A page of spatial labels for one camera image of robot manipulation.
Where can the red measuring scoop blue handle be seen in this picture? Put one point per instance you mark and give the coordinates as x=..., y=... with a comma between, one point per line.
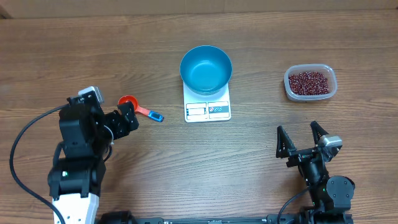
x=138, y=109

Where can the clear plastic container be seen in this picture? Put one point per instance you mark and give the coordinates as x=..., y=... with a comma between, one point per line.
x=322, y=68

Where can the red adzuki beans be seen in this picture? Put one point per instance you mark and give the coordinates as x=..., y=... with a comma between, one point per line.
x=309, y=83

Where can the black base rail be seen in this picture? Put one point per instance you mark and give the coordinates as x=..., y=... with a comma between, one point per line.
x=126, y=217

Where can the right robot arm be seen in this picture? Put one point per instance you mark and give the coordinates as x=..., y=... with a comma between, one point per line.
x=331, y=196

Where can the white digital kitchen scale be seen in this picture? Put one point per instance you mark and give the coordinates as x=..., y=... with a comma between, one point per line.
x=206, y=108

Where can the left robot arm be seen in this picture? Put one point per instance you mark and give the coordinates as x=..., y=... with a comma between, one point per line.
x=79, y=161

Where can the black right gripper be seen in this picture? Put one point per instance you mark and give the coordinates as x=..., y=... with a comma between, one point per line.
x=284, y=149

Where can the blue bowl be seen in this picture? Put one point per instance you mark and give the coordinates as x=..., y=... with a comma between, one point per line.
x=206, y=69

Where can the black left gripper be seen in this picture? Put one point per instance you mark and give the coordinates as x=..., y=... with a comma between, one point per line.
x=120, y=129

